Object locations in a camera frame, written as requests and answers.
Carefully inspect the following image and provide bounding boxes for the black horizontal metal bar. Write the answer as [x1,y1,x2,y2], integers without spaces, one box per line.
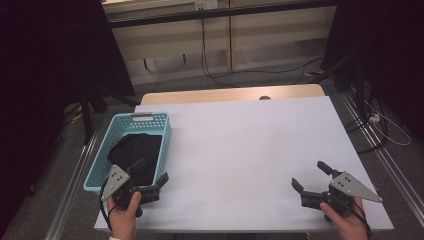
[108,0,338,29]

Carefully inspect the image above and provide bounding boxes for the white wall socket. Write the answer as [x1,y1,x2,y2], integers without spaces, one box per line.
[194,0,219,11]

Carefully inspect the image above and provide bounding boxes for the right hand-held gripper cable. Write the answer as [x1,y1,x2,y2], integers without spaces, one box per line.
[349,199,373,238]

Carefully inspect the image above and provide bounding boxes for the wide black curtain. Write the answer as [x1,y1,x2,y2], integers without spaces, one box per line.
[0,0,136,231]

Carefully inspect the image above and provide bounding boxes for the white table cover sheet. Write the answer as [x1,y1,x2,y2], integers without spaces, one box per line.
[94,95,395,233]

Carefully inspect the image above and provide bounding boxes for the black stand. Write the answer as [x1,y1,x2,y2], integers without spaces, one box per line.
[311,53,368,121]
[79,84,141,145]

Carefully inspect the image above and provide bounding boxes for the metal floor rail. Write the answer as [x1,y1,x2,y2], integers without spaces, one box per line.
[44,129,101,240]
[339,91,424,218]

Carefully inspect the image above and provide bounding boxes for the thin white floor cable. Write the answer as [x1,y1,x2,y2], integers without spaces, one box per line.
[364,99,412,147]

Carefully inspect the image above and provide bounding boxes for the black floor cables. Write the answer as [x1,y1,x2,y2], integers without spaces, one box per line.
[344,96,389,154]

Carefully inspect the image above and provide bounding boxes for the beige wooden cabinet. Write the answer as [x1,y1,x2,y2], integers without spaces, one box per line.
[101,0,338,86]

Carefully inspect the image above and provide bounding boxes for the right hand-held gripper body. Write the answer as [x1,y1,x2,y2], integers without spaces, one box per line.
[300,171,384,214]

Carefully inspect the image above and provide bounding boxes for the black pants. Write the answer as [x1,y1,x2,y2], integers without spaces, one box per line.
[107,133,163,187]

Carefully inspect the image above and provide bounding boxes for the hand-held gripper cable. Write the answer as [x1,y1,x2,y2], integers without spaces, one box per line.
[99,178,118,233]
[349,199,373,238]

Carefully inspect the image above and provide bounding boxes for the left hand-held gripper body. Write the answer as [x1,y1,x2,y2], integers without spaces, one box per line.
[100,164,161,218]

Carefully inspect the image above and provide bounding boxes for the narrow black curtain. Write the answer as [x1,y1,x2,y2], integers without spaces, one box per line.
[321,0,424,141]

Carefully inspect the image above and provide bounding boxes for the person's right hand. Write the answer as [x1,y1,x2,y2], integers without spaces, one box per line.
[319,197,371,240]

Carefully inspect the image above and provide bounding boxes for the left hand-held gripper cable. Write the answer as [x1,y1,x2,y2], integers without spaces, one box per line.
[99,178,118,233]

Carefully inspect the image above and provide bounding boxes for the light blue plastic basket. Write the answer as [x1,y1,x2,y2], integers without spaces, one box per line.
[83,111,173,198]

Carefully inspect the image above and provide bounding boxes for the person's left hand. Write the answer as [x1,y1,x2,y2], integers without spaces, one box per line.
[106,191,143,240]

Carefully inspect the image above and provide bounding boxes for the black hanging wall cable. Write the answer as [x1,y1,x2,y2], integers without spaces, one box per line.
[199,18,324,88]

